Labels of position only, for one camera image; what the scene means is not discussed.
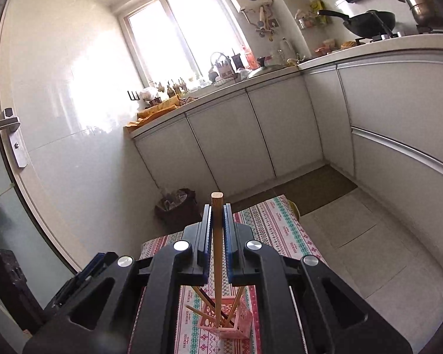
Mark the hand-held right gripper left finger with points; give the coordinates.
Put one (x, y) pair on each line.
(206, 243)

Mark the dark knife block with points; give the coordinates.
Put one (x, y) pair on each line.
(237, 62)

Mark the wall corner rack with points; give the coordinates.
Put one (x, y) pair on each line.
(305, 20)

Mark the black textured case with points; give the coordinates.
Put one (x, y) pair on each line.
(7, 284)

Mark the steel pot lid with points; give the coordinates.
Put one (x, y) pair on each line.
(265, 72)

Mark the pink perforated utensil holder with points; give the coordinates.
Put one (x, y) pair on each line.
(240, 320)

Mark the yellow green hanging cloth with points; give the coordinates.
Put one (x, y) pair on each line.
(316, 11)

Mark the dark trash bin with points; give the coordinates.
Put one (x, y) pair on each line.
(181, 214)

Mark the striped patterned tablecloth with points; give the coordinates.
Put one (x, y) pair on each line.
(277, 228)

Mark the bundle of wooden chopsticks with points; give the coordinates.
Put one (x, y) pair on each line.
(203, 297)

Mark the clear plastic bottle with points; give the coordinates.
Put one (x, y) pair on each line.
(287, 51)

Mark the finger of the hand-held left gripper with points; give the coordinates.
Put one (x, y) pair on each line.
(94, 263)

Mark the white kitchen base cabinets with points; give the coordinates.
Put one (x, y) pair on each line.
(391, 92)

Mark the kitchen window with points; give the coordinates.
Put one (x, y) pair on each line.
(177, 37)

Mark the basket of small bottles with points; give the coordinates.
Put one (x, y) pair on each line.
(221, 67)

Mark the tan bamboo chopstick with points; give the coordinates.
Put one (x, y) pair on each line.
(217, 247)

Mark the gas stove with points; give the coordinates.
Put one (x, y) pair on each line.
(384, 38)

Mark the black wok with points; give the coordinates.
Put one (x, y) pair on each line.
(373, 22)

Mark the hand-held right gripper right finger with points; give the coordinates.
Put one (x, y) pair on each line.
(229, 243)

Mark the brown floor mat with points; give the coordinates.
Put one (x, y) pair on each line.
(317, 188)

